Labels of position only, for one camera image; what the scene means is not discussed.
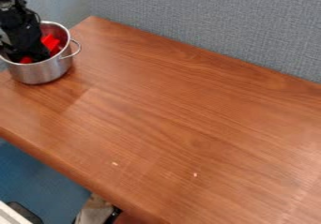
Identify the metal pot with handles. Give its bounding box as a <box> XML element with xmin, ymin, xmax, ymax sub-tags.
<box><xmin>0</xmin><ymin>21</ymin><xmax>81</xmax><ymax>84</ymax></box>

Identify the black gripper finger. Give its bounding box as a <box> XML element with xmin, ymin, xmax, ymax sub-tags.
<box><xmin>10</xmin><ymin>43</ymin><xmax>50</xmax><ymax>62</ymax></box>

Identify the red plastic block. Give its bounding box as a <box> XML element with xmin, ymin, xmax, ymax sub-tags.
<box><xmin>18</xmin><ymin>34</ymin><xmax>60</xmax><ymax>64</ymax></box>

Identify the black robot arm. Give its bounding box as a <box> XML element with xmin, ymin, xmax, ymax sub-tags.
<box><xmin>0</xmin><ymin>0</ymin><xmax>50</xmax><ymax>62</ymax></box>

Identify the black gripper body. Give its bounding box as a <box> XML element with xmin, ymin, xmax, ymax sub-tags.
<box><xmin>0</xmin><ymin>7</ymin><xmax>45</xmax><ymax>54</ymax></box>

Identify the white object bottom left corner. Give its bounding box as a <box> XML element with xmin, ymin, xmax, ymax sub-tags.
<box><xmin>0</xmin><ymin>201</ymin><xmax>31</xmax><ymax>224</ymax></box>

